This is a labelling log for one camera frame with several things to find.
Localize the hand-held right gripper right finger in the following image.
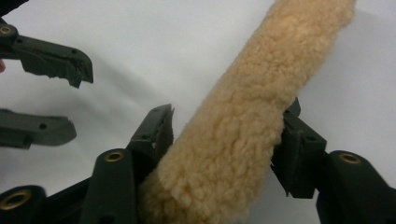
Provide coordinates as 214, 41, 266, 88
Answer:
270, 97, 327, 199

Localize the white table sheet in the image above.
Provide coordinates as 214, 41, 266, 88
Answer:
0, 0, 396, 224

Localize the wooden tray with round holes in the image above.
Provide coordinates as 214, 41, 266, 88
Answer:
136, 0, 358, 224

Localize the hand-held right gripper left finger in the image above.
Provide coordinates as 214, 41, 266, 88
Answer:
127, 104, 175, 185

